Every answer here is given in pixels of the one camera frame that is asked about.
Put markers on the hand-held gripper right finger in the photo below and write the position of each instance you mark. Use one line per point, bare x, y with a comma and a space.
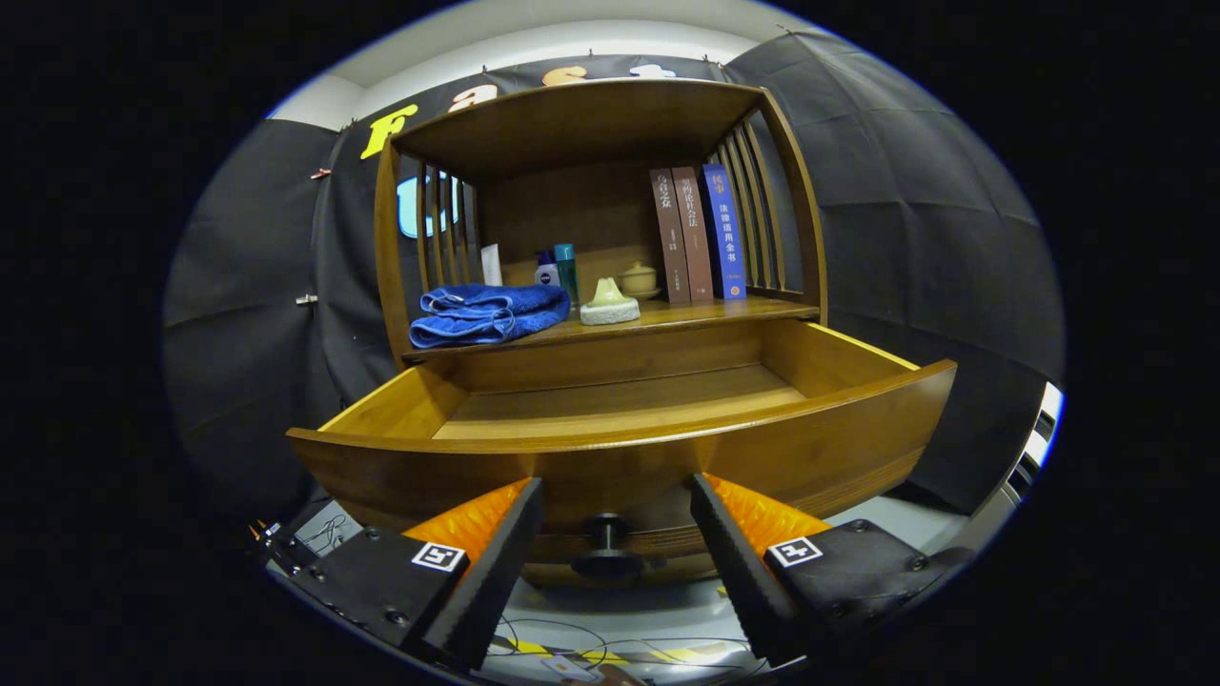
739, 572

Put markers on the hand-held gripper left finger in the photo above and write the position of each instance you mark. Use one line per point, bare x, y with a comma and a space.
486, 581

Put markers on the wooden drawer with black knob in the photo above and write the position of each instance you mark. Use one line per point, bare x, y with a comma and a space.
400, 467

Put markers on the pale green ornament grey base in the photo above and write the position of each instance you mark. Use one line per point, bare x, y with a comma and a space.
610, 307

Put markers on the wooden countertop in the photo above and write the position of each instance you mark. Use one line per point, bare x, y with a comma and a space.
705, 312

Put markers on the folded blue towel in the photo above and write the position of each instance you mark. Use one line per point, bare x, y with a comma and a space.
486, 314

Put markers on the beige lidded tea cup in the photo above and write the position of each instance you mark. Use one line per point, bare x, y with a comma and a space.
638, 280

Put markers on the white bottle with blue cap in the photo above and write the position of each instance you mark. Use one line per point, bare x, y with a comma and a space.
546, 274

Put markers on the teal bottle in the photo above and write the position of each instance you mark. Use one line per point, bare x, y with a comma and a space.
567, 272

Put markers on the reddish brown book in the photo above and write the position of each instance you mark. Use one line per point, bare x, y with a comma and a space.
696, 238

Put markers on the blue book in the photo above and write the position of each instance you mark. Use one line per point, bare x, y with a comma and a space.
724, 233

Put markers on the dark brown book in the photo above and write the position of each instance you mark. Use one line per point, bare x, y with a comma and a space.
672, 238

